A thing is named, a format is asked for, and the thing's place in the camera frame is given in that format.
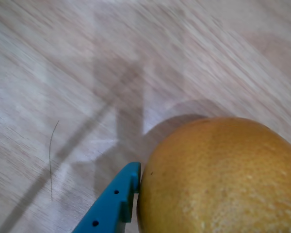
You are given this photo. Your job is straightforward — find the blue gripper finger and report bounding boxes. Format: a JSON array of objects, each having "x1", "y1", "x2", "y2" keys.
[{"x1": 71, "y1": 162, "x2": 142, "y2": 233}]

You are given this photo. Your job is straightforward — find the large pebbly orange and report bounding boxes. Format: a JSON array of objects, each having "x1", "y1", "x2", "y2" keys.
[{"x1": 137, "y1": 116, "x2": 291, "y2": 233}]

